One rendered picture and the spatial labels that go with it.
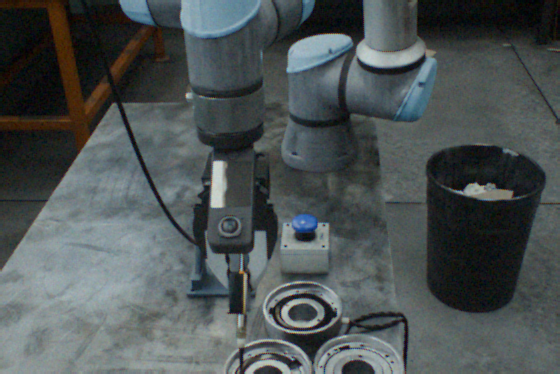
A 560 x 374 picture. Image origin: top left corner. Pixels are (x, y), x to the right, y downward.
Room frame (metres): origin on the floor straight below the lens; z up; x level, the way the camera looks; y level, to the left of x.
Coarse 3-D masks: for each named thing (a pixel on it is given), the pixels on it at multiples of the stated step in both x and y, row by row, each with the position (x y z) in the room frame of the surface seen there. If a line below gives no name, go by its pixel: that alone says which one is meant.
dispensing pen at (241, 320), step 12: (240, 264) 0.66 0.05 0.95; (240, 276) 0.64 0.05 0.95; (240, 288) 0.63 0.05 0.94; (240, 300) 0.63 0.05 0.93; (228, 312) 0.62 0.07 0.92; (240, 312) 0.62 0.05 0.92; (240, 324) 0.62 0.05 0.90; (240, 336) 0.61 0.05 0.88; (240, 348) 0.61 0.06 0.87; (240, 360) 0.60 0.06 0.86; (240, 372) 0.59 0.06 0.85
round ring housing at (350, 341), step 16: (352, 336) 0.66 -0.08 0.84; (368, 336) 0.65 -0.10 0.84; (320, 352) 0.63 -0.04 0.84; (336, 352) 0.64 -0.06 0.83; (384, 352) 0.64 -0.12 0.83; (320, 368) 0.61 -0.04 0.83; (336, 368) 0.61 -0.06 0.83; (352, 368) 0.63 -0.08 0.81; (368, 368) 0.62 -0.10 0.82; (400, 368) 0.60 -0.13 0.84
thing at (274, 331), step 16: (288, 288) 0.76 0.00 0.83; (304, 288) 0.76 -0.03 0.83; (320, 288) 0.76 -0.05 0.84; (272, 304) 0.73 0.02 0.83; (288, 304) 0.73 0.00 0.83; (304, 304) 0.74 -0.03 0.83; (336, 304) 0.73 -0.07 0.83; (272, 320) 0.70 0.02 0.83; (288, 320) 0.70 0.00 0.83; (320, 320) 0.70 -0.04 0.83; (336, 320) 0.68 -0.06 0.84; (272, 336) 0.68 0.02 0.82; (288, 336) 0.67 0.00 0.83; (304, 336) 0.66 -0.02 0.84; (320, 336) 0.67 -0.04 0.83; (304, 352) 0.67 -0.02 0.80
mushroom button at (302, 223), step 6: (300, 216) 0.88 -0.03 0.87; (306, 216) 0.88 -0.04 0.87; (312, 216) 0.88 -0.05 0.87; (294, 222) 0.87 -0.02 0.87; (300, 222) 0.86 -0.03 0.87; (306, 222) 0.86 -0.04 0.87; (312, 222) 0.86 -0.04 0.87; (318, 222) 0.87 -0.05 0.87; (294, 228) 0.86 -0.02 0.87; (300, 228) 0.85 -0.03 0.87; (306, 228) 0.85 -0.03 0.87; (312, 228) 0.86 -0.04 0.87; (306, 234) 0.87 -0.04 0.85
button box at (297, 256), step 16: (288, 224) 0.90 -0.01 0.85; (320, 224) 0.90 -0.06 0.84; (288, 240) 0.86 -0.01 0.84; (304, 240) 0.86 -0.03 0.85; (320, 240) 0.86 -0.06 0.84; (288, 256) 0.84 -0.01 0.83; (304, 256) 0.84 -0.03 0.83; (320, 256) 0.83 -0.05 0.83; (288, 272) 0.84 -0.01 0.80; (304, 272) 0.84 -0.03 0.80; (320, 272) 0.83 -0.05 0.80
